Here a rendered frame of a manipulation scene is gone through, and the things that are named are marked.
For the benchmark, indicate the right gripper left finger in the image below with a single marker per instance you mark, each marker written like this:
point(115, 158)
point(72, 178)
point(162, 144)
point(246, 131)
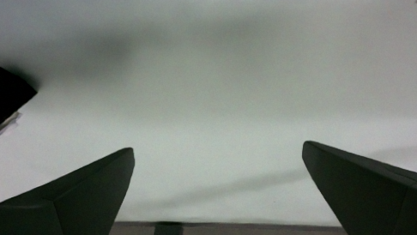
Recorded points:
point(85, 201)

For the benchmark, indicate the dark grey cube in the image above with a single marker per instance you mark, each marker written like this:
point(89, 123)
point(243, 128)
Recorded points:
point(169, 230)

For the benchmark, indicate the wooden platform dolly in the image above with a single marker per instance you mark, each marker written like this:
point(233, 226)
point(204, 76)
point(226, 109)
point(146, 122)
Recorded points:
point(14, 94)

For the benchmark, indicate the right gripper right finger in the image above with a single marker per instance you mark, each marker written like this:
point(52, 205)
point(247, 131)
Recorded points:
point(368, 197)

